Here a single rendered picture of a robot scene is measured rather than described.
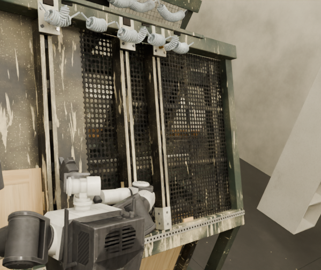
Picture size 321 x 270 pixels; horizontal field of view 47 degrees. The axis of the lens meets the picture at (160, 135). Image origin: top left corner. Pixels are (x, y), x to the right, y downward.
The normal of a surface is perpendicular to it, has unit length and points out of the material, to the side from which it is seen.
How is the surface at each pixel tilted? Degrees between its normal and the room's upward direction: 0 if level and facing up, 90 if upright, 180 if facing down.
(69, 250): 67
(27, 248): 39
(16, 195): 59
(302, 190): 90
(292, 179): 90
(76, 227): 90
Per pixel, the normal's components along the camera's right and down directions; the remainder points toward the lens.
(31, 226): 0.67, -0.44
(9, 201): 0.71, -0.09
